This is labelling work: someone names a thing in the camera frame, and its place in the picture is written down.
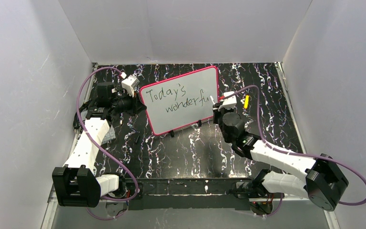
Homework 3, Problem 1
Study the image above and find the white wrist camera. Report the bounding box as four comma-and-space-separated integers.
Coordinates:
121, 75, 139, 97
218, 91, 237, 111

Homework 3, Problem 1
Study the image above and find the yellow marker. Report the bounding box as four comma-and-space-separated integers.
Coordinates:
243, 95, 250, 109

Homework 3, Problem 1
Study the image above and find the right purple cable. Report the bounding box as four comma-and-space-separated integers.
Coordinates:
219, 85, 366, 217

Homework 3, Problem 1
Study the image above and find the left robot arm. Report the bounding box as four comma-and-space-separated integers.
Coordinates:
52, 82, 146, 208

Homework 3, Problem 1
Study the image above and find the pink framed whiteboard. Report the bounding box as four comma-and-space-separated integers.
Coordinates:
139, 66, 219, 135

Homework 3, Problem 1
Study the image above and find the black wire board stand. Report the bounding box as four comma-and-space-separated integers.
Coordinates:
167, 120, 203, 138

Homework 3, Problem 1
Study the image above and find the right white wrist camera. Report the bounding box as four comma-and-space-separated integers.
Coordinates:
218, 91, 237, 111

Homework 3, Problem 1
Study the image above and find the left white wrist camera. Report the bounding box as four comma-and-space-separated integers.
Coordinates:
121, 75, 139, 97

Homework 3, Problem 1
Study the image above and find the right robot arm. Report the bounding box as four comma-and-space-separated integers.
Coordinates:
213, 103, 349, 211

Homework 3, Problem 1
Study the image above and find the clear plastic organizer box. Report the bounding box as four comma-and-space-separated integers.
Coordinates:
102, 126, 116, 144

